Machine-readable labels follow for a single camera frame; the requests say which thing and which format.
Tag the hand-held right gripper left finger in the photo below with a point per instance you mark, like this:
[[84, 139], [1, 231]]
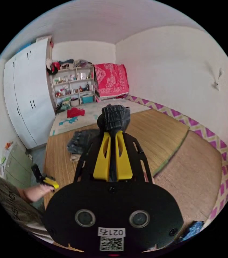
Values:
[[102, 161]]

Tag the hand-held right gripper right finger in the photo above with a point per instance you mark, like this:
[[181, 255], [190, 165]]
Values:
[[124, 165]]

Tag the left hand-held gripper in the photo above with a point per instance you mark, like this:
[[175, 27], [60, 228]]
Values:
[[42, 178]]

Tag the black jeans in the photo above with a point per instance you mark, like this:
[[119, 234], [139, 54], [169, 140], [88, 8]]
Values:
[[114, 117]]

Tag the person's left forearm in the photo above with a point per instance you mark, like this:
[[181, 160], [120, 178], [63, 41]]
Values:
[[31, 194]]

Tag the blue-grey jeans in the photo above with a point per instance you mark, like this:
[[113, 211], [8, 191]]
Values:
[[79, 141]]

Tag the person's left hand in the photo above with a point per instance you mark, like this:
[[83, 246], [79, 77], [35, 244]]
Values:
[[46, 190]]

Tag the green cabinet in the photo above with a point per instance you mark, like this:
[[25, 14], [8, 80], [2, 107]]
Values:
[[15, 163]]

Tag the person's body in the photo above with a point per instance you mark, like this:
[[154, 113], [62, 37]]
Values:
[[13, 205]]

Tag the red garment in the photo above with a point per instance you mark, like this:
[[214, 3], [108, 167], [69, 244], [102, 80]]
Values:
[[75, 112]]

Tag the white open shelf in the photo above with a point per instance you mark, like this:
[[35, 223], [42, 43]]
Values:
[[73, 86]]

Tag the red patterned blanket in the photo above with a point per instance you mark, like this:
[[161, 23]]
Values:
[[111, 80]]

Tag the white cupboard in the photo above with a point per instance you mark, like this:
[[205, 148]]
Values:
[[28, 94]]

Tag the blue patterned cloth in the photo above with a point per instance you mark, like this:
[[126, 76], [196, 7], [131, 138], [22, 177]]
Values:
[[193, 229]]

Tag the pile of clothes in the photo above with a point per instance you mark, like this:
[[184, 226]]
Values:
[[69, 64]]

